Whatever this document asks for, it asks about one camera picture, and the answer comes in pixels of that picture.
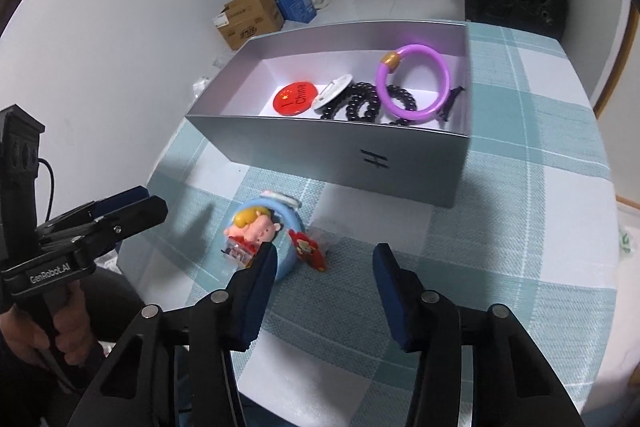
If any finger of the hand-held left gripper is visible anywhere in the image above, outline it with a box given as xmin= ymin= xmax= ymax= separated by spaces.
xmin=39 ymin=186 xmax=151 ymax=229
xmin=39 ymin=196 xmax=168 ymax=258

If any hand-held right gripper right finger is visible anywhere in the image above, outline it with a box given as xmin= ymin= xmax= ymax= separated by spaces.
xmin=372 ymin=243 xmax=586 ymax=427

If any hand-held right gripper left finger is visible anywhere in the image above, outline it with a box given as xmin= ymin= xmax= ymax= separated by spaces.
xmin=67 ymin=242 xmax=278 ymax=427

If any blue bangle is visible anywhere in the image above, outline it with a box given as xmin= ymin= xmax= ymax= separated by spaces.
xmin=231 ymin=191 xmax=305 ymax=283

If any red charm packet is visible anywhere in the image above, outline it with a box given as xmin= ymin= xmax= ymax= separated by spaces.
xmin=287 ymin=228 xmax=328 ymax=272

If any pig figure charm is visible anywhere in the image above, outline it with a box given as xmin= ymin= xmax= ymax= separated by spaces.
xmin=220 ymin=206 xmax=282 ymax=269

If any grey cardboard box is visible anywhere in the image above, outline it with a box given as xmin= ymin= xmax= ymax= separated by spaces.
xmin=185 ymin=21 xmax=473 ymax=209

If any red round badge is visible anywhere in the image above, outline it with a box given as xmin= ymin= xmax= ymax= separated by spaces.
xmin=272 ymin=82 xmax=315 ymax=115

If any black coil hair tie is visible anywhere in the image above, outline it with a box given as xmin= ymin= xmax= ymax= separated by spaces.
xmin=385 ymin=84 xmax=418 ymax=125

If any black hair claw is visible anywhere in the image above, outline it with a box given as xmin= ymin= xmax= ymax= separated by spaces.
xmin=439 ymin=86 xmax=467 ymax=125

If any black bead bracelet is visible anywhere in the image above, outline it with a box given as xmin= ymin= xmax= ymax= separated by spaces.
xmin=320 ymin=82 xmax=381 ymax=122

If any white round badge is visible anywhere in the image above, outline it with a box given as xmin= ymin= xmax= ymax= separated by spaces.
xmin=314 ymin=74 xmax=355 ymax=110

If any purple bangle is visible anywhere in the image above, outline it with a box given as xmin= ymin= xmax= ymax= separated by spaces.
xmin=375 ymin=44 xmax=451 ymax=122

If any person's left hand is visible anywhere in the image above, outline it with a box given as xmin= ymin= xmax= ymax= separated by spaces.
xmin=0 ymin=279 xmax=108 ymax=378

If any teal plaid tablecloth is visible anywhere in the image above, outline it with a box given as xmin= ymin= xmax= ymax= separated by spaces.
xmin=117 ymin=22 xmax=621 ymax=427

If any brown cardboard carton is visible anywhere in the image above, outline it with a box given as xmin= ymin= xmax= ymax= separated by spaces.
xmin=212 ymin=0 xmax=285 ymax=51

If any white green packet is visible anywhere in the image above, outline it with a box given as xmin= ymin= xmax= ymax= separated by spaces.
xmin=617 ymin=227 xmax=638 ymax=258

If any black cable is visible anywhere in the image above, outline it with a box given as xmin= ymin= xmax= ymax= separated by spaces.
xmin=37 ymin=158 xmax=56 ymax=220

